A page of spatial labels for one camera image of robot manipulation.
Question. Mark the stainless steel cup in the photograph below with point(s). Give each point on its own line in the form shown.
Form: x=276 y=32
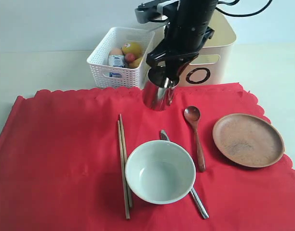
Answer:
x=158 y=92

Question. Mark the wooden chopstick left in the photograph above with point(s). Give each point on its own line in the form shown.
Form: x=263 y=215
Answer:
x=125 y=192

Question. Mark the wooden chopstick right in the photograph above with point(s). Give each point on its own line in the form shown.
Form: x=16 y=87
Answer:
x=125 y=157

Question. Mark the red strawberry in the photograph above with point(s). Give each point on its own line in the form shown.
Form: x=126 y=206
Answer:
x=130 y=57

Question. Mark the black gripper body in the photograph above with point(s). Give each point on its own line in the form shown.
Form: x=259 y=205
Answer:
x=180 y=42

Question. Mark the brown wooden plate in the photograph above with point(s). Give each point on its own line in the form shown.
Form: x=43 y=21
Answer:
x=248 y=140

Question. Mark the wooden chopstick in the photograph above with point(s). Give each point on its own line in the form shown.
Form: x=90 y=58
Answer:
x=125 y=192
x=125 y=157

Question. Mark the red scalloped table cloth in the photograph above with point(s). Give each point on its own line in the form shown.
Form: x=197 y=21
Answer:
x=60 y=167

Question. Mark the brown egg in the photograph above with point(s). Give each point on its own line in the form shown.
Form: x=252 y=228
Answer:
x=116 y=51

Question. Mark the cream plastic bin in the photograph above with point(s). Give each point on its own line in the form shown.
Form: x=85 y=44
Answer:
x=209 y=67

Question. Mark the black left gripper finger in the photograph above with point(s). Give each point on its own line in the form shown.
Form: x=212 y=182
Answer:
x=155 y=62

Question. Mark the white perforated plastic basket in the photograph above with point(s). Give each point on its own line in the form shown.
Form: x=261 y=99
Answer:
x=106 y=75

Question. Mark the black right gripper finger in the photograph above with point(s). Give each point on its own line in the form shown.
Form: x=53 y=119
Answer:
x=174 y=68

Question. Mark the blue white milk carton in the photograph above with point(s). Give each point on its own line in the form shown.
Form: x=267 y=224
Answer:
x=116 y=61

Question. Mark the white ceramic bowl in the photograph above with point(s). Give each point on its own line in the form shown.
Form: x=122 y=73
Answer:
x=160 y=172

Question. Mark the yellow lemon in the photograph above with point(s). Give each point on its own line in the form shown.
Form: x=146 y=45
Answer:
x=132 y=47

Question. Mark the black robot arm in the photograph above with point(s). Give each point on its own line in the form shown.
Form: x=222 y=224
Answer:
x=196 y=12

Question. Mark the yellow cheese wedge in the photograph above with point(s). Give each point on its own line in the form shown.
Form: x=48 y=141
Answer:
x=136 y=63

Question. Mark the stainless steel knife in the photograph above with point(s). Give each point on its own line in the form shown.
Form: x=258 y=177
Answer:
x=193 y=192

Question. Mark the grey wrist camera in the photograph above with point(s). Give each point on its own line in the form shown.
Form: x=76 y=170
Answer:
x=150 y=11

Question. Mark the brown wooden spoon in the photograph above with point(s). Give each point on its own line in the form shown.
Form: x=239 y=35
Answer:
x=192 y=116

